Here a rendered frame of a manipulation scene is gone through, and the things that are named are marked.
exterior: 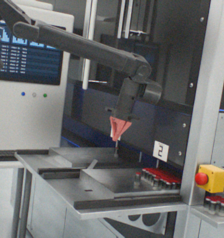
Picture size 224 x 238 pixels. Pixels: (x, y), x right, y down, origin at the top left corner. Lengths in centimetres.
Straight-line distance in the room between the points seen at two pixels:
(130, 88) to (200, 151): 32
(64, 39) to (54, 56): 95
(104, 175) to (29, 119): 71
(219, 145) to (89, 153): 71
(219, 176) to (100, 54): 53
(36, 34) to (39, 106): 102
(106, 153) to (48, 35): 90
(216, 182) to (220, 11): 54
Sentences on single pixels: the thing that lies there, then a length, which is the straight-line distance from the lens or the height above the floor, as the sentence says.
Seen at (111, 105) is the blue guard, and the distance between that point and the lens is 179.
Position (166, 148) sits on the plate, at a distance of 144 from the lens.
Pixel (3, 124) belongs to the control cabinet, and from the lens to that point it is 204.
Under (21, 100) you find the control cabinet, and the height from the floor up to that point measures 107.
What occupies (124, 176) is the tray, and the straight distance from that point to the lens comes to 156.
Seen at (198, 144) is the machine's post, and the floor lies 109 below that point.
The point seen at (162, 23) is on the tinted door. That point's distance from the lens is 155.
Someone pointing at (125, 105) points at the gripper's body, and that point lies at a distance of 122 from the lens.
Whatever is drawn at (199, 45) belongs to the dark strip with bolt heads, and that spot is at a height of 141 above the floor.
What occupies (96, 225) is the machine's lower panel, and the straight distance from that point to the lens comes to 194.
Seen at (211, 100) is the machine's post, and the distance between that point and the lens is 130.
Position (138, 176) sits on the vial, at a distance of 146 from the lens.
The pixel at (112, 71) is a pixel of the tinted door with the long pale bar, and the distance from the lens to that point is 182.
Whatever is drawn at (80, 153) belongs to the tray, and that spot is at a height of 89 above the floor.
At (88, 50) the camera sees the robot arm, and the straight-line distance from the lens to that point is 116.
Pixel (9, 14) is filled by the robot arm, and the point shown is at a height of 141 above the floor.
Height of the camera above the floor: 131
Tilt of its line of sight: 8 degrees down
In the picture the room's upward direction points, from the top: 7 degrees clockwise
